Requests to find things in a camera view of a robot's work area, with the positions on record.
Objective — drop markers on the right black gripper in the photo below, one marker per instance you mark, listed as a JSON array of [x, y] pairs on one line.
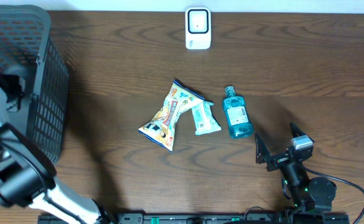
[[278, 160]]

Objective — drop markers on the teal mouthwash bottle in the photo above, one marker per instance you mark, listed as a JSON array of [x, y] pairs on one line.
[[234, 106]]

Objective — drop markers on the light green wipes packet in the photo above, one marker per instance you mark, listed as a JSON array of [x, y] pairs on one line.
[[204, 121]]

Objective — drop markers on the large yellow snack bag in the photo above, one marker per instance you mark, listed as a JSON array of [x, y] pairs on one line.
[[161, 128]]

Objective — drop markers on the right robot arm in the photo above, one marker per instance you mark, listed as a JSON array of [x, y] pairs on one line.
[[312, 197]]

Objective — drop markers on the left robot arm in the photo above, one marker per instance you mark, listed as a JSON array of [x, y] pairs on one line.
[[28, 178]]

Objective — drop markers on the grey plastic basket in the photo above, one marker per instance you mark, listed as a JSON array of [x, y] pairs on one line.
[[27, 50]]

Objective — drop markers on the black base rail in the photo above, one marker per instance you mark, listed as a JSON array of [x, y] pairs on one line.
[[252, 217]]

